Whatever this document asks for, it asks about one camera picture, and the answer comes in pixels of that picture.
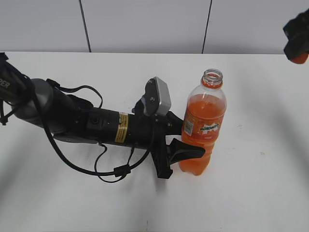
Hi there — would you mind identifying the black camera cable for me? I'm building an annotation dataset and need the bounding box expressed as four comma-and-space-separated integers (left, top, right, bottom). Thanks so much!
0, 54, 155, 182

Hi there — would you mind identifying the orange bottle cap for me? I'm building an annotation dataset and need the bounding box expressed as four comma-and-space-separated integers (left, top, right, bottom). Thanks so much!
291, 53, 309, 64

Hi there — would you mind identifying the orange soda bottle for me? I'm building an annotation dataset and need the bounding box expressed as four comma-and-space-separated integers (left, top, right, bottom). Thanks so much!
179, 69, 227, 175

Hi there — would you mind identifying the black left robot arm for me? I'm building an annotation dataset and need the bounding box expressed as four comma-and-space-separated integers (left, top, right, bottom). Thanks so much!
0, 53, 205, 181

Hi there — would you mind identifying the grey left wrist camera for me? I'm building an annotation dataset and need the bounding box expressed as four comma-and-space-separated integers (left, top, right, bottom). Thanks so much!
141, 76, 171, 116

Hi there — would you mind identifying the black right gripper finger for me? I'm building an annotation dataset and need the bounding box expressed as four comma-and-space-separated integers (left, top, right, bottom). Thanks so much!
283, 32, 309, 60
283, 10, 309, 40

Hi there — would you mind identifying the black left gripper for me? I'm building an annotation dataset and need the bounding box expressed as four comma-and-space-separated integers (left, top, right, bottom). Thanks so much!
127, 100, 205, 179

